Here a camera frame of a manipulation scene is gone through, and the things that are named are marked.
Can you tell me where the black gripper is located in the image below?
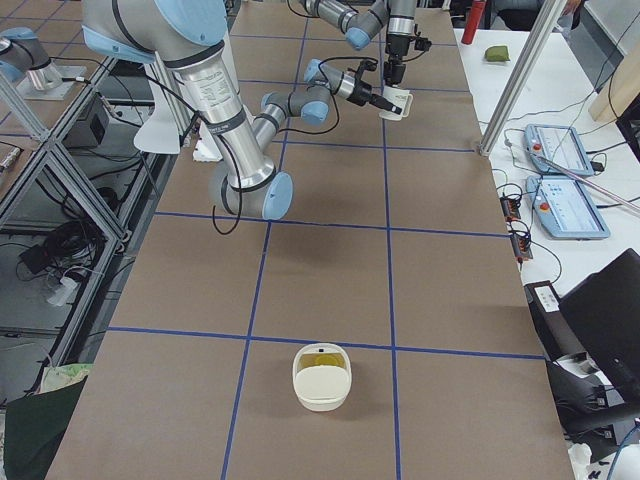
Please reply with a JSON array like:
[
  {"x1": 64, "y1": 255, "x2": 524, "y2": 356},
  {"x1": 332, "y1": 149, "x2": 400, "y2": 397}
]
[
  {"x1": 383, "y1": 33, "x2": 414, "y2": 85},
  {"x1": 345, "y1": 76, "x2": 402, "y2": 114}
]

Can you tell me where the black cable connector block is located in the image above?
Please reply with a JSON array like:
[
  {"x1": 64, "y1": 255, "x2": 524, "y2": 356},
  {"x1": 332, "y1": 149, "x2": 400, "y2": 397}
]
[
  {"x1": 510, "y1": 230, "x2": 533, "y2": 263},
  {"x1": 499, "y1": 196, "x2": 521, "y2": 222}
]

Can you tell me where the cream bin with swing lid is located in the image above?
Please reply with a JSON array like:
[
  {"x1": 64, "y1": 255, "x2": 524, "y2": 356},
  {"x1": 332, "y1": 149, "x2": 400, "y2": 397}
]
[{"x1": 292, "y1": 343, "x2": 352, "y2": 412}]

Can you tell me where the dark green cloth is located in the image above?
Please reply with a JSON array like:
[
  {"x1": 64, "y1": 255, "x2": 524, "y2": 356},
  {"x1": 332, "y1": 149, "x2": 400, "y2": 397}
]
[{"x1": 3, "y1": 380, "x2": 86, "y2": 479}]

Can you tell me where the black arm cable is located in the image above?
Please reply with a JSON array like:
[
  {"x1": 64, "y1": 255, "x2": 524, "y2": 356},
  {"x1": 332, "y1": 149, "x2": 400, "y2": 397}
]
[{"x1": 210, "y1": 57, "x2": 379, "y2": 235}]

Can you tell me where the blue teach pendant near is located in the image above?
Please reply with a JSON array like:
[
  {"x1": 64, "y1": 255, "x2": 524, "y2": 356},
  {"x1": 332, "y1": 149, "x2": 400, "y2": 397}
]
[{"x1": 526, "y1": 175, "x2": 610, "y2": 240}]

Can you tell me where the black office chair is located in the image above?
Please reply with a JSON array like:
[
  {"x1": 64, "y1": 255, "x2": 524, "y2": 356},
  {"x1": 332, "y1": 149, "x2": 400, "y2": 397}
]
[{"x1": 547, "y1": 248, "x2": 639, "y2": 436}]

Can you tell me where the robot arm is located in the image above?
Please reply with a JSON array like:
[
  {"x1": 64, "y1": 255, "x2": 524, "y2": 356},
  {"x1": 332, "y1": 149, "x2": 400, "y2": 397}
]
[
  {"x1": 82, "y1": 1, "x2": 402, "y2": 220},
  {"x1": 298, "y1": 0, "x2": 419, "y2": 86}
]

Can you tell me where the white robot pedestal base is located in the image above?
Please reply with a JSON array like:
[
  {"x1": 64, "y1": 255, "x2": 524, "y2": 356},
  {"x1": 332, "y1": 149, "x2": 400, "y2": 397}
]
[{"x1": 134, "y1": 49, "x2": 224, "y2": 164}]

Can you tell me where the blue teach pendant far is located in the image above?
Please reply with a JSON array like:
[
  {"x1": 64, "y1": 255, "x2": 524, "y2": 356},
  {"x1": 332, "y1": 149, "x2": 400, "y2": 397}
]
[{"x1": 524, "y1": 124, "x2": 594, "y2": 177}]

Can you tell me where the white mug with HOME text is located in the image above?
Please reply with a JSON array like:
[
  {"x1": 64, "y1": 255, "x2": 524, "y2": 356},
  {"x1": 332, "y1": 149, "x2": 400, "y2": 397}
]
[{"x1": 379, "y1": 85, "x2": 413, "y2": 121}]

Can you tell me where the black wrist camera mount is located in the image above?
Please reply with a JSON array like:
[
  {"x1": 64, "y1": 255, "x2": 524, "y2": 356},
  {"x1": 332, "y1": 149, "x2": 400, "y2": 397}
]
[{"x1": 413, "y1": 33, "x2": 432, "y2": 54}]

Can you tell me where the red bottle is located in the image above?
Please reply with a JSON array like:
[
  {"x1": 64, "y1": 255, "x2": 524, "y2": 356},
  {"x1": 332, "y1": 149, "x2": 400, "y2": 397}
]
[{"x1": 461, "y1": 0, "x2": 486, "y2": 45}]

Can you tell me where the aluminium frame post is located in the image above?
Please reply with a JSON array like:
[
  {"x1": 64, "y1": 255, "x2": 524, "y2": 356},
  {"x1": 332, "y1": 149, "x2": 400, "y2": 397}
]
[{"x1": 478, "y1": 0, "x2": 566, "y2": 157}]

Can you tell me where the green cloth pouch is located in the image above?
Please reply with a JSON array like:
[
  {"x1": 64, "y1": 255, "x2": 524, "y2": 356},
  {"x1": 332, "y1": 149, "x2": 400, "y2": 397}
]
[{"x1": 484, "y1": 45, "x2": 510, "y2": 63}]

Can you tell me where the black box with label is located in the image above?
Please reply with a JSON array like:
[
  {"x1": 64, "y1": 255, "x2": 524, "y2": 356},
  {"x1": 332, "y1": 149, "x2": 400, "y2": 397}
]
[{"x1": 524, "y1": 281, "x2": 584, "y2": 361}]

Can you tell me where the blue teach pendant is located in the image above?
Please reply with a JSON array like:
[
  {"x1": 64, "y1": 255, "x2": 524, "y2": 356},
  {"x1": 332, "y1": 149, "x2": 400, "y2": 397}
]
[
  {"x1": 524, "y1": 124, "x2": 594, "y2": 177},
  {"x1": 526, "y1": 175, "x2": 610, "y2": 240}
]

